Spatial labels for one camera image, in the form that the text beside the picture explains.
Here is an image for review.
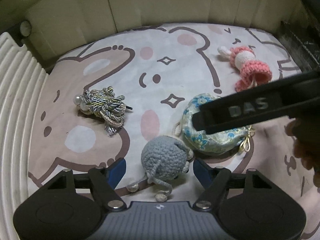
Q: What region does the blue floral silk pouch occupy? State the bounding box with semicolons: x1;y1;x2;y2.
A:
172;93;255;156

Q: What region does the grey crochet mouse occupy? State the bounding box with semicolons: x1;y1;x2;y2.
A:
126;135;194;202

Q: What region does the pink white crochet doll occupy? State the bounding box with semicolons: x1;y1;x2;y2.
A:
217;46;272;92

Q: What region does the grey twisted rope bundle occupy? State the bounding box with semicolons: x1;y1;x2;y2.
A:
73;86;133;137

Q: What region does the person's right hand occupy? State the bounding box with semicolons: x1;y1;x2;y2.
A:
285;118;319;188

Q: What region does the cartoon bear bed sheet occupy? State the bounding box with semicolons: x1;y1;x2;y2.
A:
28;23;319;239

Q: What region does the cream ribbed suitcase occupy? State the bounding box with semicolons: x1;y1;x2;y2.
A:
1;32;48;239

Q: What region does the cream cabinet front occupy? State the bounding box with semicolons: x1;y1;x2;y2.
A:
1;0;302;61

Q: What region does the suitcase wheel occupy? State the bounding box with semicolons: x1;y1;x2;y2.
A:
19;20;32;37

